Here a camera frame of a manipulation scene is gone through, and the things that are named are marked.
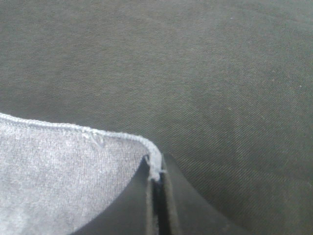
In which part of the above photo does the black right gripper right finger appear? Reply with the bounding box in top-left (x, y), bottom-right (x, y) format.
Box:
top-left (158, 154), bottom-right (245, 235)

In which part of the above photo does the grey towel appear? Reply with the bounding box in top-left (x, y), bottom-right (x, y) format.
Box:
top-left (0, 114), bottom-right (162, 235)

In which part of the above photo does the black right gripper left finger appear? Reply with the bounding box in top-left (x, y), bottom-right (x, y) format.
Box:
top-left (73, 155), bottom-right (159, 235)

